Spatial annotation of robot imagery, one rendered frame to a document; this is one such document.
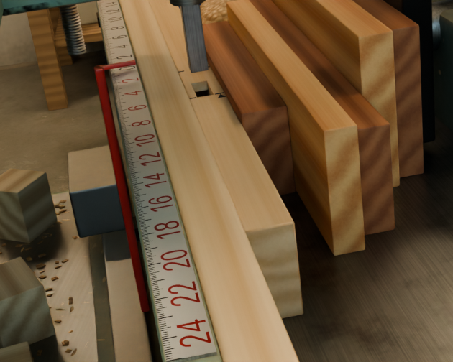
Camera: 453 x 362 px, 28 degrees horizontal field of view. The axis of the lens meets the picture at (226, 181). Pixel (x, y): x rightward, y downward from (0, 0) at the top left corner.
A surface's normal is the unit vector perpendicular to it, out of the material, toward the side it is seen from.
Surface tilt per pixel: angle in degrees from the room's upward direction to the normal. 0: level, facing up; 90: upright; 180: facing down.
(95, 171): 0
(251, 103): 0
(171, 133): 0
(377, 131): 90
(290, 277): 90
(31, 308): 90
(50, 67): 90
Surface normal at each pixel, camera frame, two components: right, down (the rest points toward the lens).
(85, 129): -0.12, -0.90
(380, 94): 0.17, 0.40
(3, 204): -0.43, 0.44
